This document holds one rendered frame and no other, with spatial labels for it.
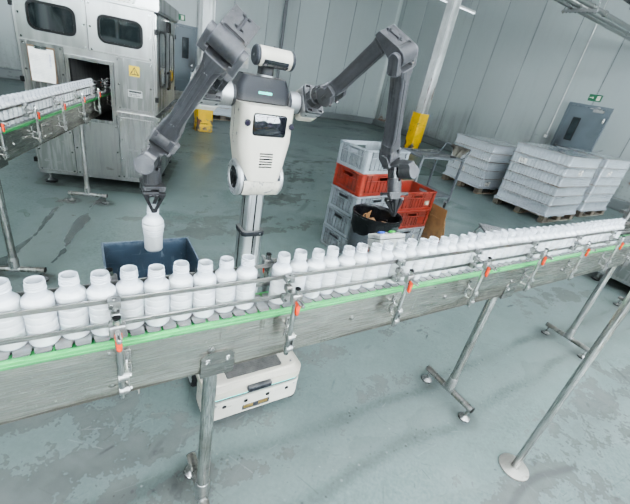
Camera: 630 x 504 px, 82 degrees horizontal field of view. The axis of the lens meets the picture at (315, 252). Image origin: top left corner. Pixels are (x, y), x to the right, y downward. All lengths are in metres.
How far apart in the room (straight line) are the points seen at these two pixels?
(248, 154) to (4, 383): 1.04
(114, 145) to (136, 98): 0.58
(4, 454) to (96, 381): 1.13
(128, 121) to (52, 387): 3.78
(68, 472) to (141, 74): 3.61
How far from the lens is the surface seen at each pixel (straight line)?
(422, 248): 1.42
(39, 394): 1.09
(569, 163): 7.35
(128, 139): 4.64
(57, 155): 4.91
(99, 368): 1.06
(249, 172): 1.56
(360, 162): 3.45
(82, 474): 2.02
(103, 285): 0.95
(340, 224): 3.68
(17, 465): 2.12
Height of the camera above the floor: 1.66
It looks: 26 degrees down
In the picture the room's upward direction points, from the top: 12 degrees clockwise
